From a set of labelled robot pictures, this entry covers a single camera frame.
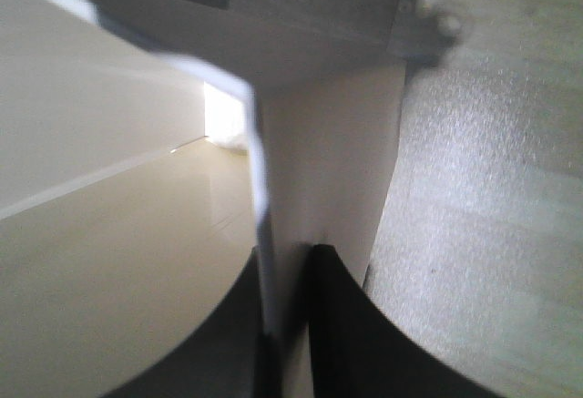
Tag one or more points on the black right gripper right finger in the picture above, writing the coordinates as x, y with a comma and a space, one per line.
357, 352

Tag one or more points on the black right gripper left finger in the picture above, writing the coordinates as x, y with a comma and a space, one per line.
229, 355

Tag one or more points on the white plastic trash bin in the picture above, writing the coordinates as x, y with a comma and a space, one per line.
147, 148

